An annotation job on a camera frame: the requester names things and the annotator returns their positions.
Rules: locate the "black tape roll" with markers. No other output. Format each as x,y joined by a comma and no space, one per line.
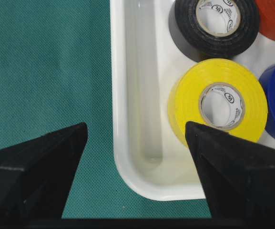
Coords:
204,29

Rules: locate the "red tape roll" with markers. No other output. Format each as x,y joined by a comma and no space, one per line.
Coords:
267,18

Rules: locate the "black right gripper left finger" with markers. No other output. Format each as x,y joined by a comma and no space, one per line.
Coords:
36,175

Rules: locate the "white plastic case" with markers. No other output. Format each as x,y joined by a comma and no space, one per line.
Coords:
145,65

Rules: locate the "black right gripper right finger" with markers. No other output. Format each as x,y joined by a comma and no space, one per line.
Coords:
237,176

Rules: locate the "yellow tape roll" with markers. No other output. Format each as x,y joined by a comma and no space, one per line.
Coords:
221,94

